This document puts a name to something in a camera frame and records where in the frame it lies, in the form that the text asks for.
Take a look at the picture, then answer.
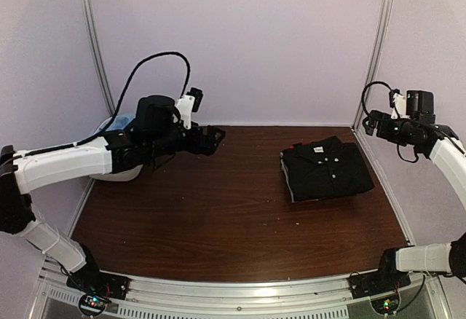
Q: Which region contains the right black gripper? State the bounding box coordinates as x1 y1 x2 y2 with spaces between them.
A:
362 109 417 145

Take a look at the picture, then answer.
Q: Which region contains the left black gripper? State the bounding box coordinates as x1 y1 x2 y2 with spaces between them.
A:
146 121 225 159

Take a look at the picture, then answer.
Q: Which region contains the white plastic basin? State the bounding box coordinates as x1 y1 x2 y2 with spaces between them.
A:
90 165 143 182

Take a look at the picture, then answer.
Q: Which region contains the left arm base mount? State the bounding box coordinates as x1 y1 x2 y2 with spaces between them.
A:
65 244 130 300

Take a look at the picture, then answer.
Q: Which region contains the right circuit board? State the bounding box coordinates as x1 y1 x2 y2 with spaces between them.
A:
371 296 400 315

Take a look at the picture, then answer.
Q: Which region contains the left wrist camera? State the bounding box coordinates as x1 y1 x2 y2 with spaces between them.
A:
175 87 203 130

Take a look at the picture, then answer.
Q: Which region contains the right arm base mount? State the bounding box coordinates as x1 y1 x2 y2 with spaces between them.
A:
347 248 411 299

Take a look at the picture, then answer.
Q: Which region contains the black long sleeve shirt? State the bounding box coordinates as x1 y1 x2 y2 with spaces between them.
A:
280 136 375 202

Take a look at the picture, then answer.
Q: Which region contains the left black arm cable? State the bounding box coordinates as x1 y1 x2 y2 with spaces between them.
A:
0 51 192 167

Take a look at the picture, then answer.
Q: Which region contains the front aluminium rail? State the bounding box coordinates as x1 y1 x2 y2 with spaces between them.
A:
26 259 453 318

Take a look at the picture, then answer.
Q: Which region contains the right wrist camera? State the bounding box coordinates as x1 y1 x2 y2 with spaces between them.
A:
389 89 406 119

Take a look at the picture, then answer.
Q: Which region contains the left circuit board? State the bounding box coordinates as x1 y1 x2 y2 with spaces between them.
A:
78 294 108 316

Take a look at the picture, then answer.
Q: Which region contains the aluminium frame post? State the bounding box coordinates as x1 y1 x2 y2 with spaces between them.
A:
81 0 116 115
351 0 397 130

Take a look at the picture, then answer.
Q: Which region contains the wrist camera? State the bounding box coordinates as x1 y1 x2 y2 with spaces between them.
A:
175 87 203 130
389 89 406 119

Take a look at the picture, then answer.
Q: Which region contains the left aluminium frame post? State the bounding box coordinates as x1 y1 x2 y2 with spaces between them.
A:
81 0 116 115

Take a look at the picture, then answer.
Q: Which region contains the circuit board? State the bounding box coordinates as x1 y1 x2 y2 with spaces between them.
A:
78 294 108 316
371 296 400 315

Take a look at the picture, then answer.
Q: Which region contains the right aluminium frame post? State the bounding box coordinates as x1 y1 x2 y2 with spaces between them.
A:
351 0 397 130

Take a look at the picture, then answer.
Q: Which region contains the light blue shirt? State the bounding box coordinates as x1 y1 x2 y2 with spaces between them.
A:
106 113 135 131

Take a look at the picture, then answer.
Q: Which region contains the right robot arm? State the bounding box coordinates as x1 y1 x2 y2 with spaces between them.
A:
361 81 465 291

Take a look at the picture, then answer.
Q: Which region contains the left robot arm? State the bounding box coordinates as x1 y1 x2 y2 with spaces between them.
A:
1 92 226 293

